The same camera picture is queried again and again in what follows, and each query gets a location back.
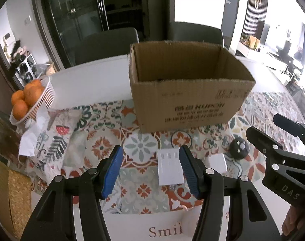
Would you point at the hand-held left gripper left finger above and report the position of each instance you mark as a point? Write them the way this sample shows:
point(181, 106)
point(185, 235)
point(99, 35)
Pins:
point(112, 173)

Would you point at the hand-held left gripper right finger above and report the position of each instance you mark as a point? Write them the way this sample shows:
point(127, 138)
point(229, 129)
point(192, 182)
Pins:
point(190, 173)

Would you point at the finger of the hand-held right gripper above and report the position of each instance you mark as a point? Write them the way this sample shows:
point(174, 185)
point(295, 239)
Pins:
point(290, 124)
point(260, 138)

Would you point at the white rectangular adapter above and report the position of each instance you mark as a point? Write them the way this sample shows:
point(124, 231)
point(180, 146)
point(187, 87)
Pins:
point(170, 168)

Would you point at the brown cardboard box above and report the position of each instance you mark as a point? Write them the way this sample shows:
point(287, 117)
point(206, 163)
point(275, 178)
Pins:
point(182, 105)

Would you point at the person's right hand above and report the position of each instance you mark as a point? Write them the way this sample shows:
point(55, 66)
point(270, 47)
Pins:
point(294, 221)

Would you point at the black round plug adapter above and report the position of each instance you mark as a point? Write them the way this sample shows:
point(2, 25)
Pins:
point(239, 149)

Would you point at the white square charger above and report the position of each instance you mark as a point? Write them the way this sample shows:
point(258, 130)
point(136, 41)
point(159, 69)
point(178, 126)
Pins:
point(217, 163)

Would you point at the patterned tile-print table runner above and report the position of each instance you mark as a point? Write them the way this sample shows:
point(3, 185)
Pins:
point(139, 143)

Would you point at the floral tissue pouch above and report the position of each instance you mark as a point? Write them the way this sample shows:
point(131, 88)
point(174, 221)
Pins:
point(54, 135)

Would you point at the white television cabinet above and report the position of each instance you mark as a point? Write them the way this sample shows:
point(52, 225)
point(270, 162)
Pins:
point(249, 49)

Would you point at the orange decor piece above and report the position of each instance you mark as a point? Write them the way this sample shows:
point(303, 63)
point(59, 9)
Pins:
point(254, 41)

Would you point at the flat television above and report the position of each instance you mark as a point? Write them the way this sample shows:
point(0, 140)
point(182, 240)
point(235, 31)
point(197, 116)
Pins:
point(265, 32)

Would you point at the woven yellow mat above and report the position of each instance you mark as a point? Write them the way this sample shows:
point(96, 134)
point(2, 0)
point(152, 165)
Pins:
point(14, 193)

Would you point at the white slatted fruit basket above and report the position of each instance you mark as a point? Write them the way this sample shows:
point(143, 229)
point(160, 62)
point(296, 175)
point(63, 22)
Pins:
point(40, 103)

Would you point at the orange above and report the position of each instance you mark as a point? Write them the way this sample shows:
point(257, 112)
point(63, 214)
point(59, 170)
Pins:
point(34, 95)
point(33, 83)
point(20, 109)
point(17, 97)

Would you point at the glass vase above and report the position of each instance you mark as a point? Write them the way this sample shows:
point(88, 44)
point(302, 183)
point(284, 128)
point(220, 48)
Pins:
point(4, 130)

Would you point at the grey dining chair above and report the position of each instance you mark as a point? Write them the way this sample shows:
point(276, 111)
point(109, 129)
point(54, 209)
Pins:
point(104, 45)
point(195, 32)

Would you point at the dark grey bag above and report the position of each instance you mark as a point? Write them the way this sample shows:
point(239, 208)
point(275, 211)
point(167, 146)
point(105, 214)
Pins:
point(40, 70)

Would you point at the dark interior door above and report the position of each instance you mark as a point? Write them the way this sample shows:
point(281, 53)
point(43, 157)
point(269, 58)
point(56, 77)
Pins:
point(230, 5)

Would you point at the white cubby shelf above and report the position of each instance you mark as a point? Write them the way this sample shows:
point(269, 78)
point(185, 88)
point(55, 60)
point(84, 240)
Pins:
point(23, 62)

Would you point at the dark framed glass sliding door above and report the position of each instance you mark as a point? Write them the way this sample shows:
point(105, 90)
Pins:
point(79, 12)

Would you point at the white wall switch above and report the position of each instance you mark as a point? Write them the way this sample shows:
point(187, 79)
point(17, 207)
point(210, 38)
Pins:
point(28, 19)

